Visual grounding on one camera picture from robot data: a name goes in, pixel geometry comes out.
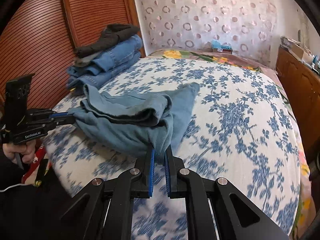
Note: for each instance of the lower folded blue jeans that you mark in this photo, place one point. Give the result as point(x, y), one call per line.
point(97, 77)

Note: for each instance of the teal blue shorts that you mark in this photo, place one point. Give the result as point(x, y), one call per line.
point(132, 122)

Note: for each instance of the white pink circle curtain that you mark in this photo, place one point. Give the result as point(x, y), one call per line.
point(244, 25)

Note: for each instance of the blue tissue box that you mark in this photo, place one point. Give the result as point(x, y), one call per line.
point(217, 47)

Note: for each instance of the brown wooden sideboard cabinet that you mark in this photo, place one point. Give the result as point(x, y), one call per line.
point(302, 88)

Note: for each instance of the folded blue jeans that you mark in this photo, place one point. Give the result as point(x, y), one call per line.
point(108, 59)
point(97, 77)

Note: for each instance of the grey folded garment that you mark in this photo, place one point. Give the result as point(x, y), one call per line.
point(85, 61)

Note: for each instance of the upper folded blue jeans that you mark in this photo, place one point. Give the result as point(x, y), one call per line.
point(108, 59)

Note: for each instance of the brown louvered wardrobe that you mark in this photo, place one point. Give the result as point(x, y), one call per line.
point(40, 36)

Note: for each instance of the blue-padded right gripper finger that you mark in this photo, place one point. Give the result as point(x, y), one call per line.
point(60, 115)

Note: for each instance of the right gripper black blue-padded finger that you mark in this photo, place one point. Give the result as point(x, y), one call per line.
point(103, 209)
point(216, 209)

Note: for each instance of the stack of papers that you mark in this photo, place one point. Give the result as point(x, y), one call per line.
point(288, 42)

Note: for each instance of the person's left hand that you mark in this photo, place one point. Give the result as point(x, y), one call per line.
point(27, 150)

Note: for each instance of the cardboard box on cabinet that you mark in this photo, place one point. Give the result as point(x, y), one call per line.
point(301, 53)

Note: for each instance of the black folded garment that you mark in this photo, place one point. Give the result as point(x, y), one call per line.
point(109, 37)

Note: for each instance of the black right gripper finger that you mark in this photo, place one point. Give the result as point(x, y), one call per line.
point(64, 120)

